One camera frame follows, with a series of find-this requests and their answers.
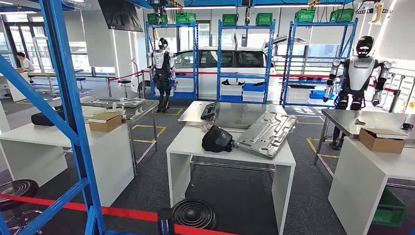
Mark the white metal railing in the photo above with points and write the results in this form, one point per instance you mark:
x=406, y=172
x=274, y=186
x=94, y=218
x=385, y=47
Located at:
x=405, y=90

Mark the blue plastic bin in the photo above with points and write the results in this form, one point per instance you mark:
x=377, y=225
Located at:
x=254, y=87
x=321, y=95
x=230, y=98

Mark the black hanging monitor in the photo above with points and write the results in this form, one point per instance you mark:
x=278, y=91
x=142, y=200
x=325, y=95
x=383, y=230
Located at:
x=120, y=14

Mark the black round seat stool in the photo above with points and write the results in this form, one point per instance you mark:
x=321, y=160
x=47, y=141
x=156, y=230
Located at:
x=124, y=81
x=81, y=79
x=16, y=191

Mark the small metal part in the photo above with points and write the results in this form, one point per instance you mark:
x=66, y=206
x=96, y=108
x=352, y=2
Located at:
x=360, y=122

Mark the black plastic grille part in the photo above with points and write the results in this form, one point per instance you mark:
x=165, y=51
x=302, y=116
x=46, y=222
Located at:
x=210, y=111

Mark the person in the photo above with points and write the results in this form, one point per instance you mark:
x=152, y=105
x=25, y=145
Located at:
x=26, y=65

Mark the black white humanoid robot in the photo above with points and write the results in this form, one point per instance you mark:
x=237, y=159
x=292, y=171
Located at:
x=358, y=74
x=161, y=65

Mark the white plastic bin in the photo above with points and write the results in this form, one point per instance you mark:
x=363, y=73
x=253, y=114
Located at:
x=298, y=95
x=184, y=85
x=253, y=96
x=231, y=90

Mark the long grey table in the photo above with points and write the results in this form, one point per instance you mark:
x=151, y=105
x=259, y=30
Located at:
x=81, y=76

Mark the small black tool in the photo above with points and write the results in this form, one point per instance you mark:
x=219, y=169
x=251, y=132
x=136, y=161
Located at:
x=407, y=126

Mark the black barrier post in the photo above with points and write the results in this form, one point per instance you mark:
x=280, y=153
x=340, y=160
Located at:
x=165, y=223

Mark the steel table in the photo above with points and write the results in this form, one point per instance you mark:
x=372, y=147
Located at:
x=373, y=118
x=146, y=108
x=233, y=113

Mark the red barrier belt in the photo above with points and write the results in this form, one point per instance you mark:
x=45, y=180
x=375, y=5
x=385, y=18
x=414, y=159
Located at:
x=125, y=75
x=129, y=214

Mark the green plastic crate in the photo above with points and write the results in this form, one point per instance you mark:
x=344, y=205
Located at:
x=230, y=19
x=342, y=15
x=389, y=211
x=185, y=18
x=264, y=19
x=304, y=15
x=157, y=18

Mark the white car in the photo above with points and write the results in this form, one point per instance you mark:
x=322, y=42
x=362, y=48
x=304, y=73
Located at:
x=207, y=86

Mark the small cardboard box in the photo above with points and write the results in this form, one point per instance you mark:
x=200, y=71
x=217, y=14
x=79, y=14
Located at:
x=20, y=70

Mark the black zippered case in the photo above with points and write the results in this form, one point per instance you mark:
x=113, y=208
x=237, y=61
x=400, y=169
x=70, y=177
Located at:
x=45, y=119

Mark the flat silver metal part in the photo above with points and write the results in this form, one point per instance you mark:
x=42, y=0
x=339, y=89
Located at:
x=110, y=102

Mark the blue metal shelf rack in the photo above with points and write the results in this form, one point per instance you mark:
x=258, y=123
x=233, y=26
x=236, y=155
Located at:
x=324, y=23
x=186, y=96
x=61, y=65
x=243, y=76

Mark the white desk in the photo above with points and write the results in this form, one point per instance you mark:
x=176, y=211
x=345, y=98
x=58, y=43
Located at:
x=18, y=87
x=184, y=142
x=356, y=181
x=39, y=142

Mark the silver machined metal plate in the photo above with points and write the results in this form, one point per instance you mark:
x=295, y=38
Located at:
x=266, y=136

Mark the blue overhead crane beam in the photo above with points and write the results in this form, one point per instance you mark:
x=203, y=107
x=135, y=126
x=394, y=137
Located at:
x=275, y=2

